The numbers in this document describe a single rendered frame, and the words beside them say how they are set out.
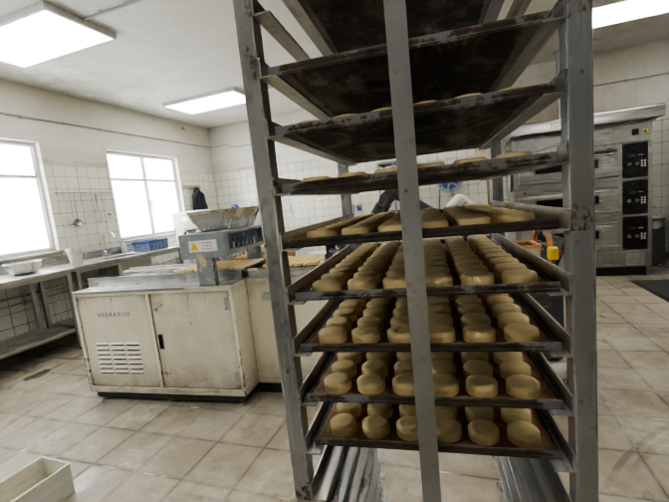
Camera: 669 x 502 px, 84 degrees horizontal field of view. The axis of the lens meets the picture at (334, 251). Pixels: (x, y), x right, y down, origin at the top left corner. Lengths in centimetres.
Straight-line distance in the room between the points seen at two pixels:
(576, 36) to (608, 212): 514
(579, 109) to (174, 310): 252
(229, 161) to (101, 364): 534
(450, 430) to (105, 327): 275
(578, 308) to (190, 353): 247
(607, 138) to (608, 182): 53
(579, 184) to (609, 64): 643
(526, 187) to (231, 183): 526
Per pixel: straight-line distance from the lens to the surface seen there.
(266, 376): 281
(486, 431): 74
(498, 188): 119
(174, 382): 297
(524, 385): 69
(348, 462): 101
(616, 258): 590
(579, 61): 62
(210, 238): 248
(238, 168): 776
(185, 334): 276
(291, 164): 722
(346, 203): 120
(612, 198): 577
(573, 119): 60
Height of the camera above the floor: 129
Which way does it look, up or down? 7 degrees down
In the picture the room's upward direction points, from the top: 6 degrees counter-clockwise
